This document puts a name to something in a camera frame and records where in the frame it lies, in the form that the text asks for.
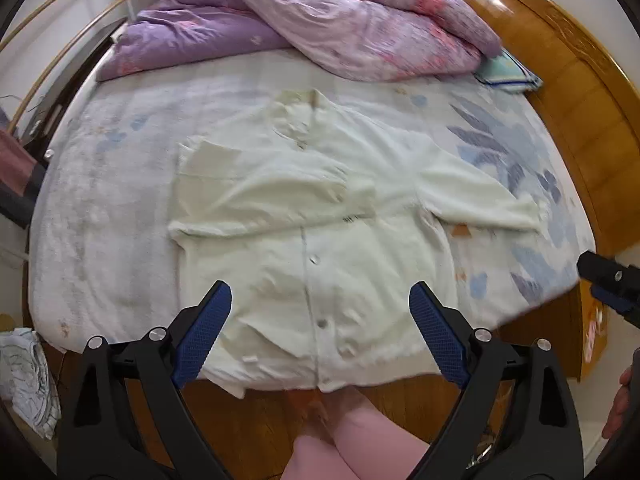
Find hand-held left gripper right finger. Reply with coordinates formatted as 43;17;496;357
408;281;586;480

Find person's right hand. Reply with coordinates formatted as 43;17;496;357
601;365;637;441

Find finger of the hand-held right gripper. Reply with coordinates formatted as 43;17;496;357
576;251;640;302
590;285;637;330

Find purple floral quilt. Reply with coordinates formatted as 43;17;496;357
95;0;503;83

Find dark red cloth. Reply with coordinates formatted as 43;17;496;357
0;127;48;228

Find printed bed sheet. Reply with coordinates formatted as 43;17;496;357
27;47;596;356

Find white printed cloth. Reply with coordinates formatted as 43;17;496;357
0;327;61;441

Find person's pink pants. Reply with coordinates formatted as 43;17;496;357
292;390;431;480

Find teal folded cloth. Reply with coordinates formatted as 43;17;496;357
474;49;544;95

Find orange cardboard box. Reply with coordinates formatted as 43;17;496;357
580;280;609;383

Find white button cardigan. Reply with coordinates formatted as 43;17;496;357
167;87;543;401

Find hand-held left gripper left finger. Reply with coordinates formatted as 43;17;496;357
56;280;233;480

